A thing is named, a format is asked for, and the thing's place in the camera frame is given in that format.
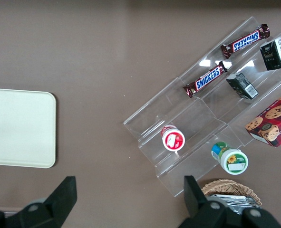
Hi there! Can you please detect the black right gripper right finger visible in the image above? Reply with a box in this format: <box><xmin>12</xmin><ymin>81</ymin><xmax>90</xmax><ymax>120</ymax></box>
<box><xmin>178</xmin><ymin>175</ymin><xmax>242</xmax><ymax>228</ymax></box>

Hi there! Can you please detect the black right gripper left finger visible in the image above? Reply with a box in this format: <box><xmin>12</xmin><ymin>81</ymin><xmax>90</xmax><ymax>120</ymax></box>
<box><xmin>4</xmin><ymin>176</ymin><xmax>78</xmax><ymax>228</ymax></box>

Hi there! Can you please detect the light wicker basket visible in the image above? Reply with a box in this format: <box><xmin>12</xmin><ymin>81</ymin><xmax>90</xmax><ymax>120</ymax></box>
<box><xmin>201</xmin><ymin>179</ymin><xmax>262</xmax><ymax>209</ymax></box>

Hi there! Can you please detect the beige plastic tray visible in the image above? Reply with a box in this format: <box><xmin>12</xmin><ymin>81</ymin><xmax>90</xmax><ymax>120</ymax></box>
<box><xmin>0</xmin><ymin>87</ymin><xmax>57</xmax><ymax>169</ymax></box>

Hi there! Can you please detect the silver foil packet stack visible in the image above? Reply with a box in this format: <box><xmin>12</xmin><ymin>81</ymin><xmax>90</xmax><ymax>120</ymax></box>
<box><xmin>205</xmin><ymin>193</ymin><xmax>260</xmax><ymax>210</ymax></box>

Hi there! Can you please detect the green lidded white cup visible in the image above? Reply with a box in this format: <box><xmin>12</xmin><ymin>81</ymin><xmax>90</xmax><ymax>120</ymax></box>
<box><xmin>211</xmin><ymin>142</ymin><xmax>249</xmax><ymax>175</ymax></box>

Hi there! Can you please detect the red lidded white cup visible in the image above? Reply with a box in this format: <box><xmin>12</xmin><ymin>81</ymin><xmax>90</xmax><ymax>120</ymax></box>
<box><xmin>161</xmin><ymin>125</ymin><xmax>186</xmax><ymax>152</ymax></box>

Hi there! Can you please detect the clear acrylic stepped shelf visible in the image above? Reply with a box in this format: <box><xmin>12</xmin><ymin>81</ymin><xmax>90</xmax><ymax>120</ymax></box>
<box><xmin>177</xmin><ymin>16</ymin><xmax>281</xmax><ymax>148</ymax></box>
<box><xmin>123</xmin><ymin>77</ymin><xmax>230</xmax><ymax>198</ymax></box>

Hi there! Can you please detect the red tartan cookie box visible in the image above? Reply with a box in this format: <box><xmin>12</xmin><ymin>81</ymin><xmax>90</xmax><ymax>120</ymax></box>
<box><xmin>245</xmin><ymin>87</ymin><xmax>281</xmax><ymax>148</ymax></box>

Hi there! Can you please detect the Snickers chocolate bar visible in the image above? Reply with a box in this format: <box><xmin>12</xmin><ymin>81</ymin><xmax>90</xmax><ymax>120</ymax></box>
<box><xmin>183</xmin><ymin>60</ymin><xmax>228</xmax><ymax>98</ymax></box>
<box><xmin>220</xmin><ymin>23</ymin><xmax>271</xmax><ymax>59</ymax></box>

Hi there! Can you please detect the dark green small carton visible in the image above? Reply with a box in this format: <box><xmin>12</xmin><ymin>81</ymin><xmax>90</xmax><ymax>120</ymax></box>
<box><xmin>225</xmin><ymin>72</ymin><xmax>259</xmax><ymax>100</ymax></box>

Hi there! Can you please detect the dark green carton white side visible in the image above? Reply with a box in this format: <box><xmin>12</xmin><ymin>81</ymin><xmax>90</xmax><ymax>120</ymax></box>
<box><xmin>260</xmin><ymin>38</ymin><xmax>281</xmax><ymax>71</ymax></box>

